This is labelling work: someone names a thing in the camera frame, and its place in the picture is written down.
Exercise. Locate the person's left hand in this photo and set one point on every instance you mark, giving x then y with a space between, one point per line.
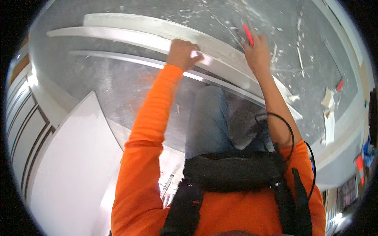
180 54

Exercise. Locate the person's right hand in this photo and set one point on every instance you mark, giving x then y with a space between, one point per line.
259 57

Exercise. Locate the person's left fingers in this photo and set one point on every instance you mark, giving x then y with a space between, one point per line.
195 51

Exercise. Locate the person's right fingers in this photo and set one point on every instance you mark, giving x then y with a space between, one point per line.
257 39

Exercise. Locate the red carpenter pencil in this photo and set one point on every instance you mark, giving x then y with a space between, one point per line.
247 33

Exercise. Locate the narrow white trim board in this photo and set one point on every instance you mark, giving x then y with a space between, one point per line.
118 36

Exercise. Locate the wide white trim board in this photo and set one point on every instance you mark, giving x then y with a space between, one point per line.
153 25

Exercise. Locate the person's legs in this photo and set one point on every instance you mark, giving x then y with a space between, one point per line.
208 121

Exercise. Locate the long metal strip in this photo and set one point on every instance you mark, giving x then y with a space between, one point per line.
118 56

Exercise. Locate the pale wood offcut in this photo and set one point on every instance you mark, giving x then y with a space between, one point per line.
327 101

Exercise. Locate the small red tool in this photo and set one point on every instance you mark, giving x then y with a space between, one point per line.
340 85

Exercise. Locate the metal step ladder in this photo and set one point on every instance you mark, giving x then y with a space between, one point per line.
167 188

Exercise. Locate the heap of blue red clutter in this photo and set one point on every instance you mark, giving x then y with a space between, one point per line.
364 159

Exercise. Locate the person's body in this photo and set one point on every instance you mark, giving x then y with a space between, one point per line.
236 212

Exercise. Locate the large white panel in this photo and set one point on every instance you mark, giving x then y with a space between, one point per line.
73 165

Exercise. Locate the white panelled door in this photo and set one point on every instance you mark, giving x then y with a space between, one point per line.
25 124

